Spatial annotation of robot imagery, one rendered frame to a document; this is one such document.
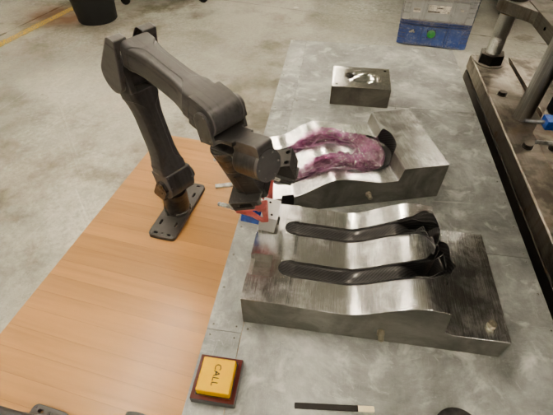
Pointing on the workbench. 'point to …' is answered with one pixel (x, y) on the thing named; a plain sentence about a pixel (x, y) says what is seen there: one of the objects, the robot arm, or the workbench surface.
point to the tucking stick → (334, 407)
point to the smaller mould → (360, 86)
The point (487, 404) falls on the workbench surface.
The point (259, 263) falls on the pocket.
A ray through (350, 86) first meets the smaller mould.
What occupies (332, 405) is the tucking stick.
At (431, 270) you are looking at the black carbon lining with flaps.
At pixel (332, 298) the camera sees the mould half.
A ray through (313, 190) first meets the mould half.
